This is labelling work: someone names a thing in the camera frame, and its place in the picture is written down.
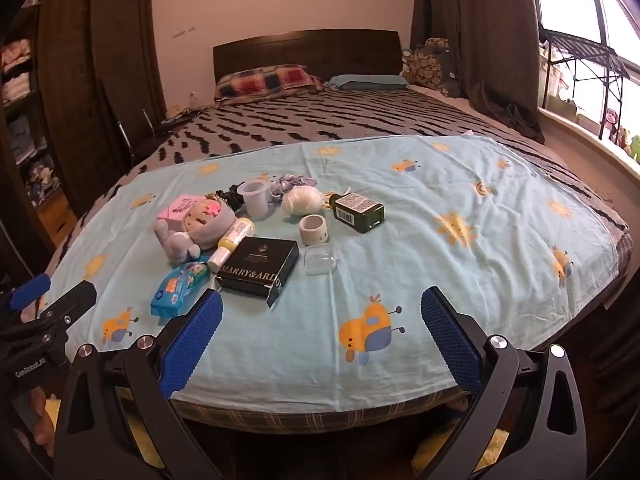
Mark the dark wooden wardrobe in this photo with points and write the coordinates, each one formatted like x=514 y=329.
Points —
x=98 y=96

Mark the black hair scrunchie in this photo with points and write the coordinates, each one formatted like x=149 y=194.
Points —
x=232 y=197

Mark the white plastic cup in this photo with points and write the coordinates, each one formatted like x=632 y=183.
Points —
x=255 y=194

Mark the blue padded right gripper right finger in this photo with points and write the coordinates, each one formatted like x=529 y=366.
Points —
x=548 y=441

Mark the brown patterned cushion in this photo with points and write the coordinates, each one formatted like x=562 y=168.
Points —
x=431 y=66

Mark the black Marry&Ario box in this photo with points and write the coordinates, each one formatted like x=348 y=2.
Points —
x=260 y=267

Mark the red blue plaid pillow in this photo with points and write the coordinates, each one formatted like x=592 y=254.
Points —
x=265 y=83

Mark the black zigzag patterned bedspread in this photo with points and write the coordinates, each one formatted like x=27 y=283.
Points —
x=338 y=115

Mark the dark green glass bottle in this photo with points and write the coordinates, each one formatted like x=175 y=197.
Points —
x=357 y=211

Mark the person's left hand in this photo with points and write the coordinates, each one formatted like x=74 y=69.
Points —
x=43 y=429

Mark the lavender fabric scrunchie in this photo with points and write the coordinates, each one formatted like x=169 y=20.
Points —
x=287 y=182

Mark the small toys on windowsill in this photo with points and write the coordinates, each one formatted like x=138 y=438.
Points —
x=620 y=136

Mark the pink tissue box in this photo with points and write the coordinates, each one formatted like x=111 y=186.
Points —
x=176 y=211

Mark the light blue cartoon blanket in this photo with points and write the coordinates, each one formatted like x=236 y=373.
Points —
x=506 y=244

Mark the dark wooden headboard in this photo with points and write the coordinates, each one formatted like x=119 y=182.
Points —
x=324 y=52

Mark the yellow white tube bottle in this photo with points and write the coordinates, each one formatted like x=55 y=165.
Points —
x=241 y=228

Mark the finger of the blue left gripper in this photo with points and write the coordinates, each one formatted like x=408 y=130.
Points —
x=25 y=295

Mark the dark brown curtain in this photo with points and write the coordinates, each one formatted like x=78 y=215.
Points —
x=494 y=48

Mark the teal flat pillow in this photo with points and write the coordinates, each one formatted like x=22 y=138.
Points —
x=367 y=82

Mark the black metal drying rack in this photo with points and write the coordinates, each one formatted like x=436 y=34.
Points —
x=581 y=78

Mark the clear plastic box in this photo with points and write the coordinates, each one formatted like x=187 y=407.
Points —
x=320 y=259

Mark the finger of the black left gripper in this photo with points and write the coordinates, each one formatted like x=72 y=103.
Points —
x=68 y=309

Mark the grey plush doll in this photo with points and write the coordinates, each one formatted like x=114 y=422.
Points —
x=205 y=224

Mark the blue wet wipes pack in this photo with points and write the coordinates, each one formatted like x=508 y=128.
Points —
x=169 y=299

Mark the white ceramic ring holder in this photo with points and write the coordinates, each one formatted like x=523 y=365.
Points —
x=313 y=230

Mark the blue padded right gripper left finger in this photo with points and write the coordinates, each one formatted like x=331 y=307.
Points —
x=93 y=438

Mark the white yarn ball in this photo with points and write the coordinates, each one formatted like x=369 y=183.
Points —
x=302 y=200

